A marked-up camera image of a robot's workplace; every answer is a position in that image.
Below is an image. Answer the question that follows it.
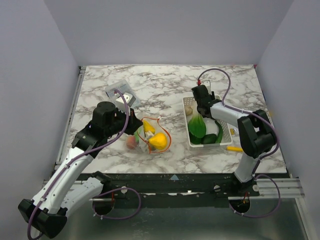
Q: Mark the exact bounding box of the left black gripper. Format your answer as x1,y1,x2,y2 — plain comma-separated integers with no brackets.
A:
105,105,144,137

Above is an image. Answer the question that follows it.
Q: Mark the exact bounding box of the orange toy peach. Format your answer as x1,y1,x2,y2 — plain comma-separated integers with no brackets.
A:
125,135,137,150

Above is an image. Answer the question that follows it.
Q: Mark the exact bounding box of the white plastic basket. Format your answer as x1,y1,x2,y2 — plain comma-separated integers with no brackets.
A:
182,96,233,149

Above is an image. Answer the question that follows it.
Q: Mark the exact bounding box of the clear zip top bag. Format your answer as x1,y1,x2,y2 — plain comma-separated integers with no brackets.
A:
125,116,172,154

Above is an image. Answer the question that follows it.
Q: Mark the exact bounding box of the yellow toy pepper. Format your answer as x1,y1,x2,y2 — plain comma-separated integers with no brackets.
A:
148,132,168,150

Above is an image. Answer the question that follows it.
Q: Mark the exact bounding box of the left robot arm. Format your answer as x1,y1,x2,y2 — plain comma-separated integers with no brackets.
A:
18,100,143,240

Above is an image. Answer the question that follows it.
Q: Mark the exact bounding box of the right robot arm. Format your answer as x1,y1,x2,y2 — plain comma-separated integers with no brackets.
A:
191,84,278,196

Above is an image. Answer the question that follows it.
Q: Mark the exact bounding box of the beige toy garlic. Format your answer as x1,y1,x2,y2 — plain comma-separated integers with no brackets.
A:
184,106,193,116

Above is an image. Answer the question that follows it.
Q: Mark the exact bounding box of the green toy bok choy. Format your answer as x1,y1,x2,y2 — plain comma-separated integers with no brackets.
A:
187,112,207,145

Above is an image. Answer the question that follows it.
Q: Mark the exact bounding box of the dark toy avocado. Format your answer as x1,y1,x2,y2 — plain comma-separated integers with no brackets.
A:
201,133,217,145

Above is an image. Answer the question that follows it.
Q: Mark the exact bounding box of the green toy pea pod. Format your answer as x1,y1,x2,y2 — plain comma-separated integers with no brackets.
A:
215,120,224,144

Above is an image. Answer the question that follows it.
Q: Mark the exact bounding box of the small binder clip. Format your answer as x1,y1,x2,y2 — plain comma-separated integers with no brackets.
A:
229,128,236,135

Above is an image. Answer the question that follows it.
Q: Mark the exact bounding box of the yellow marker pen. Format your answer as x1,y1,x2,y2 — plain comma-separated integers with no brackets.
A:
226,146,243,152

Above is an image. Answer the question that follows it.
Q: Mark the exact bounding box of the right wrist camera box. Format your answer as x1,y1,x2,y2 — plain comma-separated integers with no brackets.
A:
201,80,212,94

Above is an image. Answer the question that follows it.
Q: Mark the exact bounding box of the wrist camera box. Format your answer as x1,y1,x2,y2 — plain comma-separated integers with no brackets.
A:
201,80,212,94
115,92,136,112

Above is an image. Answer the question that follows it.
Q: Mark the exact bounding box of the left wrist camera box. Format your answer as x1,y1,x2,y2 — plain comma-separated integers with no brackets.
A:
115,92,136,112

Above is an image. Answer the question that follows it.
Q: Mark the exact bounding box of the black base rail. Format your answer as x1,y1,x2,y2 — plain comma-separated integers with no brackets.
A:
78,171,259,209

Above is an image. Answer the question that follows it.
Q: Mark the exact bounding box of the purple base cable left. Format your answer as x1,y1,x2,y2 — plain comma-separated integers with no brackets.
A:
93,184,143,221

